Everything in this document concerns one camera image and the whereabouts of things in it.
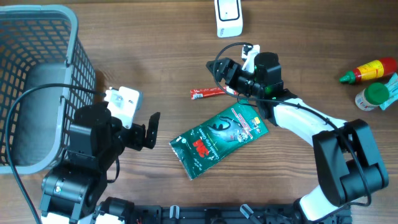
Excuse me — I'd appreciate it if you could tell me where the red coffee stick sachet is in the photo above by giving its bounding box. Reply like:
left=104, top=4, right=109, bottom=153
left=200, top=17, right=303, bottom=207
left=190, top=87, right=226, bottom=100

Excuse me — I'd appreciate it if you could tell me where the green 3M gloves packet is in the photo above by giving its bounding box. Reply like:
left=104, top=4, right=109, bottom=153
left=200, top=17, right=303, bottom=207
left=170, top=101, right=269, bottom=180

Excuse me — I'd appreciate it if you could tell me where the green lid jar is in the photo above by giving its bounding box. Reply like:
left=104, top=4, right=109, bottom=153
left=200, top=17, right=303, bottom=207
left=355, top=83, right=389, bottom=111

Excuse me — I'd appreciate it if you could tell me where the red sauce bottle green cap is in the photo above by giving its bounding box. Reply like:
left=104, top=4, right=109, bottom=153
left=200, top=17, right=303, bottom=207
left=339, top=57, right=397, bottom=85

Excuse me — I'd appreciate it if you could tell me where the light teal tissue pack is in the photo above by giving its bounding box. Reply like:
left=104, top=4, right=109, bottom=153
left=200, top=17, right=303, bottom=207
left=379, top=73, right=398, bottom=111

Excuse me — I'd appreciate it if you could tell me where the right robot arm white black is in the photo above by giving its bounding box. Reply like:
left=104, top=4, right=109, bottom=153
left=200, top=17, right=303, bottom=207
left=206, top=52, right=389, bottom=223

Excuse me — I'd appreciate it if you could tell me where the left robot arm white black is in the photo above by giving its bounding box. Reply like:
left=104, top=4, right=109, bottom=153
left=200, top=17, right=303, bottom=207
left=39, top=102, right=160, bottom=223

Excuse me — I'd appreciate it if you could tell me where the white barcode scanner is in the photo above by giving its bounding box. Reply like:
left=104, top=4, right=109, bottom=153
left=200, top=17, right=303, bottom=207
left=214, top=0, right=243, bottom=38

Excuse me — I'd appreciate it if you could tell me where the grey plastic mesh basket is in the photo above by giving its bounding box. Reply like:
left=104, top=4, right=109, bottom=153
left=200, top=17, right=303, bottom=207
left=1, top=5, right=96, bottom=174

